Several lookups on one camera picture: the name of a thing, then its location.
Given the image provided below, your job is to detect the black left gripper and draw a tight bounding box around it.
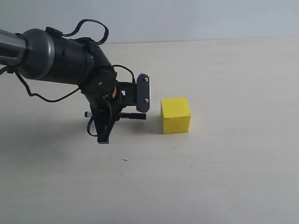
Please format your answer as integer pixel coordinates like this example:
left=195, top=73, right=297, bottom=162
left=91, top=73, right=151, bottom=144

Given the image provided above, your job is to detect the black white whiteboard marker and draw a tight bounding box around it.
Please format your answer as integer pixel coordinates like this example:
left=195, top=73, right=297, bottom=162
left=84, top=111, right=147, bottom=121

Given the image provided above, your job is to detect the yellow cube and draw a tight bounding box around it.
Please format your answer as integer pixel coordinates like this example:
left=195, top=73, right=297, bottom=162
left=160, top=97, right=191, bottom=134

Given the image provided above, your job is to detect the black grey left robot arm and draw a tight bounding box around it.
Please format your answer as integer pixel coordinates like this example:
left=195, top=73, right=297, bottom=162
left=0, top=27, right=150, bottom=144

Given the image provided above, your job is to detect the black cable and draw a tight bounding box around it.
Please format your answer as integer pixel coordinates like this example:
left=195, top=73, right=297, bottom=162
left=0, top=19, right=136, bottom=138

